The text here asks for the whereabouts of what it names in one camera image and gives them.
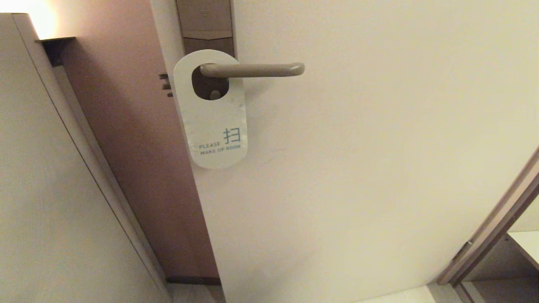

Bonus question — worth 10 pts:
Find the brown wooden door frame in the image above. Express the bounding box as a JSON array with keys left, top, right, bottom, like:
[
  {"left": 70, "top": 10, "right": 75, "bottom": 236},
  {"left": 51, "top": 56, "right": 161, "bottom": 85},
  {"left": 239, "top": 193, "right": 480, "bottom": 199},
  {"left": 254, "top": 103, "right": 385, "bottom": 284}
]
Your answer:
[{"left": 437, "top": 147, "right": 539, "bottom": 303}]

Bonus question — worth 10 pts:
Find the white and blue door hanger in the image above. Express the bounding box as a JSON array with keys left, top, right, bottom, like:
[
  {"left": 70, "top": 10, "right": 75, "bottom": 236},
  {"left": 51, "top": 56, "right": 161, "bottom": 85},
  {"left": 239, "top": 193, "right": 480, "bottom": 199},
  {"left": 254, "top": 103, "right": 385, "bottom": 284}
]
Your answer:
[{"left": 173, "top": 49, "right": 248, "bottom": 170}]

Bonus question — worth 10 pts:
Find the beige door handle lever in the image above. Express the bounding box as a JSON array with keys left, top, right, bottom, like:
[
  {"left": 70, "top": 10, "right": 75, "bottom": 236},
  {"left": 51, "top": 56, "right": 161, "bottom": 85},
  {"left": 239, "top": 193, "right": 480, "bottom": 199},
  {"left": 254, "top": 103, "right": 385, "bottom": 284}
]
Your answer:
[{"left": 199, "top": 62, "right": 305, "bottom": 78}]

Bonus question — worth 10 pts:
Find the brown door jamb panel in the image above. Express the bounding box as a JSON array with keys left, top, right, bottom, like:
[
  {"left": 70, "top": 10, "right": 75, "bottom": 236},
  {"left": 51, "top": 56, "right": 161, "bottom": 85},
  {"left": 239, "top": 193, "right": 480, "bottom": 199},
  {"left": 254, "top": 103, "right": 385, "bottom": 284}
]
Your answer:
[{"left": 42, "top": 0, "right": 221, "bottom": 280}]

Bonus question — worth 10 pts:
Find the white door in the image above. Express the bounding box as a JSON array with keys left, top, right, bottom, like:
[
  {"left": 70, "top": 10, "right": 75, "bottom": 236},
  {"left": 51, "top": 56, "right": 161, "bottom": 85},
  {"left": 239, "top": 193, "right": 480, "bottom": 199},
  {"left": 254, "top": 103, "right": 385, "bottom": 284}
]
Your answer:
[{"left": 149, "top": 0, "right": 539, "bottom": 303}]

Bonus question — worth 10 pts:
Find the brown metal lock plate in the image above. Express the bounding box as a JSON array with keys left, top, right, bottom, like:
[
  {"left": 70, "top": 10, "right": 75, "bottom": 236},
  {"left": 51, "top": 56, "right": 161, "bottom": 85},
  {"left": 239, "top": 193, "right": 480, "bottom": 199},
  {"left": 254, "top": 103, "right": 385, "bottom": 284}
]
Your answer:
[{"left": 176, "top": 0, "right": 236, "bottom": 101}]

